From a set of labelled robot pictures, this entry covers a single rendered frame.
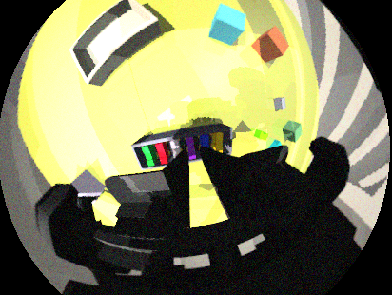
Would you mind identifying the pale green block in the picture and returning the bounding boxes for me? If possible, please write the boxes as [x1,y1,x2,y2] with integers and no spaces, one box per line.
[283,120,303,144]

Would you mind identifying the light blue block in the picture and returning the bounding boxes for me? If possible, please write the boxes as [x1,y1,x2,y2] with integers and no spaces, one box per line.
[208,3,245,45]

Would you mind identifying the cyan rectangular block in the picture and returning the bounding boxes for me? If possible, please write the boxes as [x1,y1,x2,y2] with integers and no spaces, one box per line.
[270,140,281,148]

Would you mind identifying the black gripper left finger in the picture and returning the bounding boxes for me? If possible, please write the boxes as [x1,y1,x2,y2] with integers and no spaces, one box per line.
[104,148,191,229]

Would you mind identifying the small lime green block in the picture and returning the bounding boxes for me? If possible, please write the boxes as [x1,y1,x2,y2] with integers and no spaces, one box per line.
[254,129,268,141]

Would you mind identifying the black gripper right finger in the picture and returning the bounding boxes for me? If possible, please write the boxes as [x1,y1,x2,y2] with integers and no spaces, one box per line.
[199,145,288,220]

